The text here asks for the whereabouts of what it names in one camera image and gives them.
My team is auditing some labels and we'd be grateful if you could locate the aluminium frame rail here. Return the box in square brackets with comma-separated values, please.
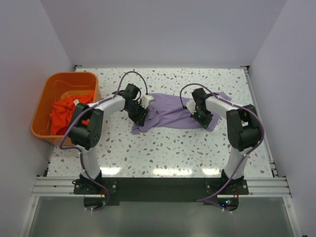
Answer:
[32, 177, 292, 198]

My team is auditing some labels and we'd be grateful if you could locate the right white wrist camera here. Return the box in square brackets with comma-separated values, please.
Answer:
[186, 100, 196, 115]

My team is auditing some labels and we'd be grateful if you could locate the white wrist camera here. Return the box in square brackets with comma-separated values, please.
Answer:
[141, 94, 156, 109]
[186, 100, 196, 115]

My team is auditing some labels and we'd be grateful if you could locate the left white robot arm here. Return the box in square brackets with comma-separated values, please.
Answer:
[59, 84, 155, 194]

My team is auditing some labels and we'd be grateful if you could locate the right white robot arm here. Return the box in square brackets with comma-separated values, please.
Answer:
[186, 88, 264, 194]

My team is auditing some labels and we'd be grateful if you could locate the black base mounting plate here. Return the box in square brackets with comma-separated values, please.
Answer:
[72, 176, 249, 210]

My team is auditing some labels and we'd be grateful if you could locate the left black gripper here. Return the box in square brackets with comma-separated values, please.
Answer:
[125, 101, 150, 126]

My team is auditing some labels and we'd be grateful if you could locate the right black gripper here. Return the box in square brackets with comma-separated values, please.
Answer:
[190, 107, 214, 128]

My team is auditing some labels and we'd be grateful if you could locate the orange plastic bin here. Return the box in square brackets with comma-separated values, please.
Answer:
[31, 72, 101, 146]

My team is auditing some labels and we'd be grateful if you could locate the purple t shirt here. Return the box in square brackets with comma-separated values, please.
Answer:
[131, 90, 232, 135]

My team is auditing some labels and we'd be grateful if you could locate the orange t shirt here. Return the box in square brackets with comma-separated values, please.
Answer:
[49, 91, 94, 135]

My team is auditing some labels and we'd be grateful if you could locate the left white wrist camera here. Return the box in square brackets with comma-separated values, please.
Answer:
[141, 94, 156, 109]

